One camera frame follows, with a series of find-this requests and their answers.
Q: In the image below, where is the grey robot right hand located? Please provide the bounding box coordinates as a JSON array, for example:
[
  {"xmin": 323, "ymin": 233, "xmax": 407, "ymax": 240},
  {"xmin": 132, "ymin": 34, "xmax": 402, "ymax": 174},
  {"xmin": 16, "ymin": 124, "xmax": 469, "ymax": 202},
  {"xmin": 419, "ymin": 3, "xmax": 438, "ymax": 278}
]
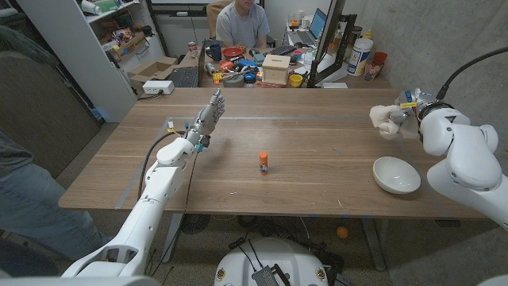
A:
[{"xmin": 387, "ymin": 89, "xmax": 437, "ymax": 138}]

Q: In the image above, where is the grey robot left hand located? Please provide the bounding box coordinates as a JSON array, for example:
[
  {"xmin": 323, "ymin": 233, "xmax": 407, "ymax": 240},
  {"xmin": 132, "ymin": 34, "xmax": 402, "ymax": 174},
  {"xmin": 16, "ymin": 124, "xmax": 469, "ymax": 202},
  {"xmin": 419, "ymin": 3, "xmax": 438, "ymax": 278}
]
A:
[{"xmin": 184, "ymin": 87, "xmax": 226, "ymax": 149}]

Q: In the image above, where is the beige cloth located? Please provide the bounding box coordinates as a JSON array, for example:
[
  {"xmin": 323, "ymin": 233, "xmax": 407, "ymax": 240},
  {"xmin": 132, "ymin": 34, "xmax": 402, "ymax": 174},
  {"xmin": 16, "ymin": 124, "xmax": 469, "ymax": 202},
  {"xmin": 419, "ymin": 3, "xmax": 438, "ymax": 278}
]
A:
[{"xmin": 368, "ymin": 103, "xmax": 420, "ymax": 141}]

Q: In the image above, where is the red bowl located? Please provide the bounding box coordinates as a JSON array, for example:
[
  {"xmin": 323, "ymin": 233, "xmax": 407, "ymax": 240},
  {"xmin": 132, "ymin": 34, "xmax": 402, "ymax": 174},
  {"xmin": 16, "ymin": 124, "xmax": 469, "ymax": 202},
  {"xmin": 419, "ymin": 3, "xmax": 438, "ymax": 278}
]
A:
[{"xmin": 221, "ymin": 46, "xmax": 244, "ymax": 60}]

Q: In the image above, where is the white bowl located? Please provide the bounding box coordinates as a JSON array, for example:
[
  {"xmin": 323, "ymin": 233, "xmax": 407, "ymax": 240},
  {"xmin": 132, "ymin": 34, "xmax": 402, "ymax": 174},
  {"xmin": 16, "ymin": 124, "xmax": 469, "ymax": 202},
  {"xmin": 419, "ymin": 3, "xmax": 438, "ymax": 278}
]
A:
[{"xmin": 371, "ymin": 156, "xmax": 421, "ymax": 195}]

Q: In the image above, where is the grey tape roll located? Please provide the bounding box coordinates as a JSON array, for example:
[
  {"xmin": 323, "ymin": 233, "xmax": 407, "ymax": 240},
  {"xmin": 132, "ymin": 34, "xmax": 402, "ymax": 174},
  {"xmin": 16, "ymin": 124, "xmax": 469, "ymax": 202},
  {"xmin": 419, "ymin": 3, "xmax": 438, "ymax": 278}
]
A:
[{"xmin": 221, "ymin": 73, "xmax": 245, "ymax": 88}]

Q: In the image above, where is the large black keyboard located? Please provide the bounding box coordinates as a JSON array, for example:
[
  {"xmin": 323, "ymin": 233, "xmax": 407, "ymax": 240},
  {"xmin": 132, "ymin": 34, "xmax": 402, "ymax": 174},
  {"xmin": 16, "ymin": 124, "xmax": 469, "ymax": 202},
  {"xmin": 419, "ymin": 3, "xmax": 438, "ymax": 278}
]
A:
[{"xmin": 168, "ymin": 66, "xmax": 199, "ymax": 88}]

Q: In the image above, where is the clear glass with items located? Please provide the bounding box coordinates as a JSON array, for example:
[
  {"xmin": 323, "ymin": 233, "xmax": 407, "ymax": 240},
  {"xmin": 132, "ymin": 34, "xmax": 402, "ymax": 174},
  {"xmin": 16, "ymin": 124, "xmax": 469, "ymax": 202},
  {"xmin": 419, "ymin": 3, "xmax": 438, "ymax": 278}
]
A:
[{"xmin": 364, "ymin": 59, "xmax": 383, "ymax": 82}]

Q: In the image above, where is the white power box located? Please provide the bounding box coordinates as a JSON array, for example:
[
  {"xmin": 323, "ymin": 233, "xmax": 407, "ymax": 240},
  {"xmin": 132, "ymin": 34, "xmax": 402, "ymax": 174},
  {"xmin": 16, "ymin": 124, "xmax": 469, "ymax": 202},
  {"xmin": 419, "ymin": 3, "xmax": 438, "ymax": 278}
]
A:
[{"xmin": 142, "ymin": 79, "xmax": 175, "ymax": 95}]

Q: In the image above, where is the dark blue mug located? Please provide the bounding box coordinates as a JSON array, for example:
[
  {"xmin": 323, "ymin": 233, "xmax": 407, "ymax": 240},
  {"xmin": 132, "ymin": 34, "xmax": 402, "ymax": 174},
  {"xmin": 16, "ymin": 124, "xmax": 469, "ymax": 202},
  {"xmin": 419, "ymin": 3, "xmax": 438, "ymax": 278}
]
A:
[{"xmin": 205, "ymin": 43, "xmax": 223, "ymax": 62}]

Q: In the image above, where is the white canister blue label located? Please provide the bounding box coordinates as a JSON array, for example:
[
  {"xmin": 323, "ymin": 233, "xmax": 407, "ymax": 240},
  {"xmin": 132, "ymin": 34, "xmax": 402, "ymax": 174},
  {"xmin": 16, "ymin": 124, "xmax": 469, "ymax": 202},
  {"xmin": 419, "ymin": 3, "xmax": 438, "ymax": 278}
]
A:
[{"xmin": 346, "ymin": 37, "xmax": 374, "ymax": 77}]

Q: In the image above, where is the open cardboard box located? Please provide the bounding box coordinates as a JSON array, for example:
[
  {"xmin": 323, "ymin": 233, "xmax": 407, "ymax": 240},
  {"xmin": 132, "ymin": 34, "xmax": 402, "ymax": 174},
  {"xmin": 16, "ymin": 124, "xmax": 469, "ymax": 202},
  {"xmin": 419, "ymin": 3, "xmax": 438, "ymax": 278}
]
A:
[{"xmin": 127, "ymin": 56, "xmax": 179, "ymax": 96}]

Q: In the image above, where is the light wooden box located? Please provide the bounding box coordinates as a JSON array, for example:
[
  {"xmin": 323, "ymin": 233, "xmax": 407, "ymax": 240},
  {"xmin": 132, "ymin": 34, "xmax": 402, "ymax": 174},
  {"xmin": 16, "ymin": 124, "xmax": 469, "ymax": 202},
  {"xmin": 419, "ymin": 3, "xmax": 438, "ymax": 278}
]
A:
[{"xmin": 261, "ymin": 54, "xmax": 291, "ymax": 86}]

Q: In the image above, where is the seated person grey shirt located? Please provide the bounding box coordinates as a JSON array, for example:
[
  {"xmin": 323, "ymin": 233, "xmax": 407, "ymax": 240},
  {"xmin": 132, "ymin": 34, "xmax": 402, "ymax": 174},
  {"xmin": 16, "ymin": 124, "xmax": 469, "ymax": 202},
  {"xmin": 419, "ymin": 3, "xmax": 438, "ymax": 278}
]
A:
[{"xmin": 215, "ymin": 0, "xmax": 271, "ymax": 49}]

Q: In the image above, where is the small black keyboard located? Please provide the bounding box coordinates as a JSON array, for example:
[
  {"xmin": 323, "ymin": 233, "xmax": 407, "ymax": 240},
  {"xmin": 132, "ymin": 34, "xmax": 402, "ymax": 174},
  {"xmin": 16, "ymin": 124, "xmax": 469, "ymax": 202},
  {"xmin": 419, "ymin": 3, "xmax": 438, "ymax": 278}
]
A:
[{"xmin": 269, "ymin": 44, "xmax": 298, "ymax": 56}]

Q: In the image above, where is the tan chair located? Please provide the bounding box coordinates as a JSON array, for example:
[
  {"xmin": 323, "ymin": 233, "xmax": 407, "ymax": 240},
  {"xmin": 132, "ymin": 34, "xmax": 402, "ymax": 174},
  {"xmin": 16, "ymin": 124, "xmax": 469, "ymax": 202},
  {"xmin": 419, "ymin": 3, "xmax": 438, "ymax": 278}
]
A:
[{"xmin": 206, "ymin": 0, "xmax": 239, "ymax": 39}]

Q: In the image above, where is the white shelf unit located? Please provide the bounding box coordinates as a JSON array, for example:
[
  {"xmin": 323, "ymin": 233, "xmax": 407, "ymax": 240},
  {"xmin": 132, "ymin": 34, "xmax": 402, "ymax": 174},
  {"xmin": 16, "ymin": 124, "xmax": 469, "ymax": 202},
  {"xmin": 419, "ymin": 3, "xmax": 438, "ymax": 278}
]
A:
[{"xmin": 15, "ymin": 0, "xmax": 166, "ymax": 123}]

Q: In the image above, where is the cardboard box with clutter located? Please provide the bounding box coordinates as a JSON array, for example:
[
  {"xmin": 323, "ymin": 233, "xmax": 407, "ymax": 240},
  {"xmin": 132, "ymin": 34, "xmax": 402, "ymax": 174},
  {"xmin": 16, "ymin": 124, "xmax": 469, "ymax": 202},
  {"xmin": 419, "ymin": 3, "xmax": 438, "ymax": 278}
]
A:
[{"xmin": 109, "ymin": 31, "xmax": 148, "ymax": 61}]

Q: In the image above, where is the black computer monitor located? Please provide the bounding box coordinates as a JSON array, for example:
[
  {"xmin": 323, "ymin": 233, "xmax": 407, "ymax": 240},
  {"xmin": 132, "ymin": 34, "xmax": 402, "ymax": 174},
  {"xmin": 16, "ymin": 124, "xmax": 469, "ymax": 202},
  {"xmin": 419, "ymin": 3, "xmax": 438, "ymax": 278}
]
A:
[{"xmin": 307, "ymin": 0, "xmax": 348, "ymax": 88}]

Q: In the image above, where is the grey table leg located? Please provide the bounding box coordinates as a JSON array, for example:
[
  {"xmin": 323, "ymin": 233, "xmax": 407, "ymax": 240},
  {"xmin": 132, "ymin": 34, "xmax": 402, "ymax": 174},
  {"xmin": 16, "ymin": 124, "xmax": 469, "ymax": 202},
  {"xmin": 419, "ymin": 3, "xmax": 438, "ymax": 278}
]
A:
[
  {"xmin": 360, "ymin": 217, "xmax": 387, "ymax": 272},
  {"xmin": 160, "ymin": 213, "xmax": 183, "ymax": 264}
]

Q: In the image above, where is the open laptop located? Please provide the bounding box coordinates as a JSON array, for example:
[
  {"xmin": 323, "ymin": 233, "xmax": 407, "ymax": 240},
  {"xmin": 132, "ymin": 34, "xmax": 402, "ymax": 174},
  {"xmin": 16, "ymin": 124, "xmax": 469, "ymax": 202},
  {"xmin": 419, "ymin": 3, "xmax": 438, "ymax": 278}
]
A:
[{"xmin": 287, "ymin": 7, "xmax": 329, "ymax": 45}]

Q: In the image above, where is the white robot torso base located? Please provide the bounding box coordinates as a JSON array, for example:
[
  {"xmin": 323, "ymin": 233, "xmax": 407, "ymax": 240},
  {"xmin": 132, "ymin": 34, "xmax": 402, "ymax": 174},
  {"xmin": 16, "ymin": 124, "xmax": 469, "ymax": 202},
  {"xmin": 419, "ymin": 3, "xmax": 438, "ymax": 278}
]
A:
[{"xmin": 214, "ymin": 237, "xmax": 329, "ymax": 286}]

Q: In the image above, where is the grey finned electronics box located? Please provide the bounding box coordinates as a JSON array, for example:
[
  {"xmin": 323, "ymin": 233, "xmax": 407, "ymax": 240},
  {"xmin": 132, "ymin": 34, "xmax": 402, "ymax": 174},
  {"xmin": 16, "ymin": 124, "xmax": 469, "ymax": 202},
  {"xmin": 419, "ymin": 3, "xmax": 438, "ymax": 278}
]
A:
[{"xmin": 251, "ymin": 265, "xmax": 281, "ymax": 286}]

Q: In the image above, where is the standing person in jeans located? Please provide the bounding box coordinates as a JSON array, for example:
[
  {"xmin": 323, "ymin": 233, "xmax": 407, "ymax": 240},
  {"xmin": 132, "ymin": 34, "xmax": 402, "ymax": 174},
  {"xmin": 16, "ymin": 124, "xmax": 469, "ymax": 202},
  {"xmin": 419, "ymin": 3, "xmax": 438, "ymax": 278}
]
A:
[{"xmin": 0, "ymin": 126, "xmax": 112, "ymax": 261}]

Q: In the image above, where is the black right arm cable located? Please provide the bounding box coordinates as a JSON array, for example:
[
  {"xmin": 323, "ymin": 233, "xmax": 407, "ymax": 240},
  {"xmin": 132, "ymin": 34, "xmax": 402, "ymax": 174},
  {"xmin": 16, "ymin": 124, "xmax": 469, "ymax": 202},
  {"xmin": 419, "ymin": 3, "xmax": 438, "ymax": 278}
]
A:
[{"xmin": 435, "ymin": 46, "xmax": 508, "ymax": 101}]

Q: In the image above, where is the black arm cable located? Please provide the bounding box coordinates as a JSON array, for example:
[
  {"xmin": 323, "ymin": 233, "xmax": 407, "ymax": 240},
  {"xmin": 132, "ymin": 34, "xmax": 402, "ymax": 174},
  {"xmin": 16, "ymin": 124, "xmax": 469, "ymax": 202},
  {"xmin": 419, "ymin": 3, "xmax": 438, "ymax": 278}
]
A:
[
  {"xmin": 137, "ymin": 130, "xmax": 187, "ymax": 202},
  {"xmin": 435, "ymin": 46, "xmax": 508, "ymax": 101}
]

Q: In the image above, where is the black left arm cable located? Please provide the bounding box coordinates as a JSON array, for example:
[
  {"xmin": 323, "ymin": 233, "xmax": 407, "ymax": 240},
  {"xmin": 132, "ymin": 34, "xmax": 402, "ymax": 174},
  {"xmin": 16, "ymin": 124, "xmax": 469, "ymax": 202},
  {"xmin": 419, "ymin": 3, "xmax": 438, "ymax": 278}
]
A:
[{"xmin": 137, "ymin": 130, "xmax": 187, "ymax": 202}]

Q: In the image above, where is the black monitor stand frame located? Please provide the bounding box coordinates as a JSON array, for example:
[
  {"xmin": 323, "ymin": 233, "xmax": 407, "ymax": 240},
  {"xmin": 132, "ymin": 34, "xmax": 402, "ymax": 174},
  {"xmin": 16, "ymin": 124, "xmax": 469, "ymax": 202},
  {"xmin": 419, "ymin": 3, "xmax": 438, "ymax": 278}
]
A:
[{"xmin": 337, "ymin": 14, "xmax": 358, "ymax": 68}]

